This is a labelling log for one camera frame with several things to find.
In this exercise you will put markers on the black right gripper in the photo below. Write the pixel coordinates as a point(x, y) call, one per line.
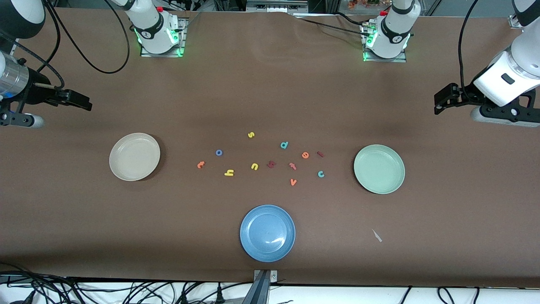
point(37, 90)

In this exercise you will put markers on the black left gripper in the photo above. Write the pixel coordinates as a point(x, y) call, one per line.
point(465, 96)

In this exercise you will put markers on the yellow foam letter h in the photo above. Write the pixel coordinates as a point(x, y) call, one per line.
point(228, 173)

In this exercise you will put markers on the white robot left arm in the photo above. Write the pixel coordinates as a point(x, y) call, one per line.
point(394, 29)

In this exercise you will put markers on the beige brown plate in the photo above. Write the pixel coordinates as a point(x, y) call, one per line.
point(135, 157)

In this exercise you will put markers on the green plate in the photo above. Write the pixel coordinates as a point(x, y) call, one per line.
point(379, 169)

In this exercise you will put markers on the orange leaf decoration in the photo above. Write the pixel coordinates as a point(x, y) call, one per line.
point(363, 3)

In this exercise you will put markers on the white paper scrap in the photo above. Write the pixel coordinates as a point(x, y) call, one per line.
point(376, 235)

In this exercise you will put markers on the brown table cover sheet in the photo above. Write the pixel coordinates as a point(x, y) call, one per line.
point(270, 84)

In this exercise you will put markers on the maroon foam letter k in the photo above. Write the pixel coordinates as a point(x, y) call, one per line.
point(271, 164)

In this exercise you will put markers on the silver power strip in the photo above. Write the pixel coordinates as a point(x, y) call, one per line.
point(276, 6)

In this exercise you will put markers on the blue plate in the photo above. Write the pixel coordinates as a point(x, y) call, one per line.
point(267, 233)

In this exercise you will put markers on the black power plug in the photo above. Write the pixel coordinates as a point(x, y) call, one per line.
point(220, 295)
point(184, 299)

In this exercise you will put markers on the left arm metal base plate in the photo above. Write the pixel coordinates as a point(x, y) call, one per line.
point(386, 60)

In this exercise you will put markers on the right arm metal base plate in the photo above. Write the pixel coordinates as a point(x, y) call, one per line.
point(162, 55)

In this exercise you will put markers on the aluminium frame profile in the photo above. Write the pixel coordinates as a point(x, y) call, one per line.
point(514, 21)

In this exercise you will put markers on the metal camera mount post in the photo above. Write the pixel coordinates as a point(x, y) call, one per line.
point(261, 291)

